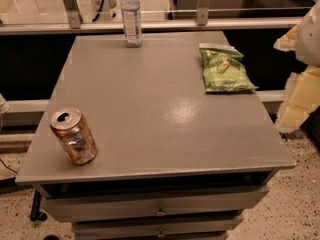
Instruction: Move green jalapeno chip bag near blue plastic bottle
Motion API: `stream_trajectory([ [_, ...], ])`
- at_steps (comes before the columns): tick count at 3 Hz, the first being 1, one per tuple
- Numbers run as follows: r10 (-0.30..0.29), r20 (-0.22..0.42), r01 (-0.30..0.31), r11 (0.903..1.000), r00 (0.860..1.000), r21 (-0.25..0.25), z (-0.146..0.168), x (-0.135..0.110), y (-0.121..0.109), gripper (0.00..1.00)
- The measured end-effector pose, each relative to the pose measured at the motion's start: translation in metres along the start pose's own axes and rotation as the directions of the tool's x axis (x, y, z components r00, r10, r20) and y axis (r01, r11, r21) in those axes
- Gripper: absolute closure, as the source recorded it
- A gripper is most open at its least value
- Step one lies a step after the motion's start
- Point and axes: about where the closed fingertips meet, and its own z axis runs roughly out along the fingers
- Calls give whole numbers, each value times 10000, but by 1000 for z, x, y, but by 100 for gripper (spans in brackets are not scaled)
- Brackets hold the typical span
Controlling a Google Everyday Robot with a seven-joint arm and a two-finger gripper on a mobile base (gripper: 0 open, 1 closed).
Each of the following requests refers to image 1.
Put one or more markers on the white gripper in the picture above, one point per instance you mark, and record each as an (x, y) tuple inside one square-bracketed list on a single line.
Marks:
[(310, 39)]

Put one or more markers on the green jalapeno chip bag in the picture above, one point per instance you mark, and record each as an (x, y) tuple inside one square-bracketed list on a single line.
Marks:
[(223, 70)]

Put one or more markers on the clear plastic water bottle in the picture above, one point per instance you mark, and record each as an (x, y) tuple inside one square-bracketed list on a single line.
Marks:
[(131, 19)]

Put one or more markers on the upper grey drawer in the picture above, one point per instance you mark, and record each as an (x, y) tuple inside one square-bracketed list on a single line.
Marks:
[(156, 204)]

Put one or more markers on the grey drawer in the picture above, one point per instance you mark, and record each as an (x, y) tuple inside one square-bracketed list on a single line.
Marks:
[(156, 227), (156, 204)]

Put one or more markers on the grey drawer cabinet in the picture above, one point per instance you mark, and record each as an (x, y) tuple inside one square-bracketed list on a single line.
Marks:
[(155, 127)]

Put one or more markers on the crushed orange soda can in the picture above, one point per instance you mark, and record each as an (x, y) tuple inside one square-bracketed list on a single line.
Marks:
[(72, 131)]

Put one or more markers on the lower grey drawer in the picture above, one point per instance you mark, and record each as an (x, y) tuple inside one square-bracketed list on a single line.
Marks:
[(156, 227)]

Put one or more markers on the black caster wheel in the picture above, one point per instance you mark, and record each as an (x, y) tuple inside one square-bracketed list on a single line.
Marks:
[(35, 213)]

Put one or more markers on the metal railing frame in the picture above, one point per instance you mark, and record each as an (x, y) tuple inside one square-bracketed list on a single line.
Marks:
[(22, 17)]

